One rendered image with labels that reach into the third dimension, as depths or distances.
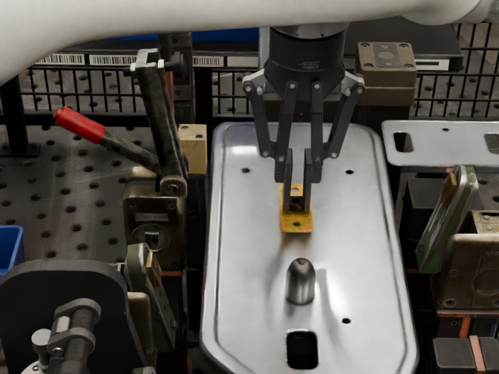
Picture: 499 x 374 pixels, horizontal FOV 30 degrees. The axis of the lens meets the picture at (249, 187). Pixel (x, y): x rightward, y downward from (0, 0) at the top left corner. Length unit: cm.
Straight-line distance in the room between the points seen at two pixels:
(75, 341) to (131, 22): 25
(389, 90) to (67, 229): 59
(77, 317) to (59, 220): 84
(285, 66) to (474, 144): 39
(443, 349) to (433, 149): 33
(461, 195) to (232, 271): 26
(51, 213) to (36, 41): 103
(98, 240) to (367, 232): 57
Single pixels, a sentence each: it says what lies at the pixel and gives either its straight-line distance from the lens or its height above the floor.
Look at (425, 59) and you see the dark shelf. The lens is 137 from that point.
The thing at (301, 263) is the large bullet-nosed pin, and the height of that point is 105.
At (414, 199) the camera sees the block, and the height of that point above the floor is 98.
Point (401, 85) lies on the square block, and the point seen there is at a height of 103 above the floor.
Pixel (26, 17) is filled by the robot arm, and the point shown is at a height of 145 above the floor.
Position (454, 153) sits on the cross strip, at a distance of 123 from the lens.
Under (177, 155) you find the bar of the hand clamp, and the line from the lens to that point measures 103.
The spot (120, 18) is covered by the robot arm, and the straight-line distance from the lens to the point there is 62.
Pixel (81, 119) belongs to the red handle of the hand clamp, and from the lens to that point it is 102.
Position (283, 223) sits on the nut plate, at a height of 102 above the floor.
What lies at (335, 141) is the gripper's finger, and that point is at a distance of 102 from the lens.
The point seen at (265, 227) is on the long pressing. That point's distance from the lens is 108.
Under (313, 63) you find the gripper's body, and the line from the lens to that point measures 93.
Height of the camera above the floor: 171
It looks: 39 degrees down
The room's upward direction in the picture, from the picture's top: 1 degrees clockwise
